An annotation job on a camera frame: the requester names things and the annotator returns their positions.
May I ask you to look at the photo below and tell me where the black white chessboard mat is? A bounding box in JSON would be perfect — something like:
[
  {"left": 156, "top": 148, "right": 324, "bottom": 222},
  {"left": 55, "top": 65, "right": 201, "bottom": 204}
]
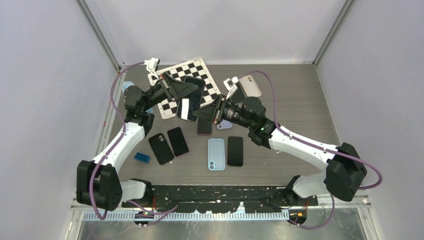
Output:
[{"left": 147, "top": 56, "right": 222, "bottom": 120}]

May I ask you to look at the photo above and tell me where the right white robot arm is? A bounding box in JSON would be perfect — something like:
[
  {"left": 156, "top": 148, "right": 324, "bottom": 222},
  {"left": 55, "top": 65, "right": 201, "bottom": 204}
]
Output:
[{"left": 193, "top": 95, "right": 367, "bottom": 205}]

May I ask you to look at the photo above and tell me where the light blue cased phone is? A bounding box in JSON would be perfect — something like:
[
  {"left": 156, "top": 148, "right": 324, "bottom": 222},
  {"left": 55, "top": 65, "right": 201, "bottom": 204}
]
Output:
[{"left": 207, "top": 138, "right": 226, "bottom": 171}]

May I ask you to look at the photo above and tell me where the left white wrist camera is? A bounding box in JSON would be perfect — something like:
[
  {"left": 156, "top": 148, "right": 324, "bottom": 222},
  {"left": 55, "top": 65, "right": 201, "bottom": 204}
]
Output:
[{"left": 144, "top": 57, "right": 160, "bottom": 80}]

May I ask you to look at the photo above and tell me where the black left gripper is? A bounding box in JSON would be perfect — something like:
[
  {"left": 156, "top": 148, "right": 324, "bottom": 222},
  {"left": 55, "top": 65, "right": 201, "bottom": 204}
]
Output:
[{"left": 143, "top": 72, "right": 199, "bottom": 112}]

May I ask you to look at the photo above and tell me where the lilac cased phone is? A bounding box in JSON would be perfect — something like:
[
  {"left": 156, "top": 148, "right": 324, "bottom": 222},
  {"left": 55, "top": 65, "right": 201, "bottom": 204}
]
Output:
[{"left": 216, "top": 120, "right": 233, "bottom": 130}]

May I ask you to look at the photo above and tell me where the black phone from blue case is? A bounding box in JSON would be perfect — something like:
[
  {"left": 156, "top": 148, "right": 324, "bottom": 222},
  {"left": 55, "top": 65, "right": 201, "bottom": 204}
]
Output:
[{"left": 227, "top": 136, "right": 244, "bottom": 167}]

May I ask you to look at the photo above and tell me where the beige phone case with ring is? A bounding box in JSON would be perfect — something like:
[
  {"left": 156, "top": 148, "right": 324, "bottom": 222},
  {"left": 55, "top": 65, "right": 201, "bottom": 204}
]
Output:
[{"left": 239, "top": 75, "right": 262, "bottom": 98}]

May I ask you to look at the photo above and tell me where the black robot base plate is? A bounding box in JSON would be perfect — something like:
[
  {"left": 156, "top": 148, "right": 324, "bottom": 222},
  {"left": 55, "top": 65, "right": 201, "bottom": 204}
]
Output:
[{"left": 135, "top": 185, "right": 318, "bottom": 214}]

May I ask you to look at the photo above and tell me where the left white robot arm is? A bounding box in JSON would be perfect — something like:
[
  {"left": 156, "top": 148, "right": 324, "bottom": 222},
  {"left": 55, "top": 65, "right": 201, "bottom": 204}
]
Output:
[{"left": 76, "top": 73, "right": 199, "bottom": 219}]

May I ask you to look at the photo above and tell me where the purple edged phone from case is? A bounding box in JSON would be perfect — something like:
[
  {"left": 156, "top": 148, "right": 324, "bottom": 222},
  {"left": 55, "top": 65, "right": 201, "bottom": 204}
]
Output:
[{"left": 167, "top": 127, "right": 190, "bottom": 157}]

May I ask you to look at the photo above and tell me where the blue toy brick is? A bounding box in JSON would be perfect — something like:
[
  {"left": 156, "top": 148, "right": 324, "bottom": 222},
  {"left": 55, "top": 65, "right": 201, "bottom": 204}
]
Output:
[{"left": 134, "top": 152, "right": 151, "bottom": 164}]

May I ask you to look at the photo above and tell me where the dark phone from lilac case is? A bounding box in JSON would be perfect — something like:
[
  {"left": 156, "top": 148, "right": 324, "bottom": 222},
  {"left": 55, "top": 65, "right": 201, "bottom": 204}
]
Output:
[{"left": 197, "top": 118, "right": 212, "bottom": 136}]

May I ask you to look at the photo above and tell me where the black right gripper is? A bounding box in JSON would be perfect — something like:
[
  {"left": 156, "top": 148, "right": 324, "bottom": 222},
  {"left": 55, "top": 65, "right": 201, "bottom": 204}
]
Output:
[{"left": 192, "top": 94, "right": 254, "bottom": 130}]

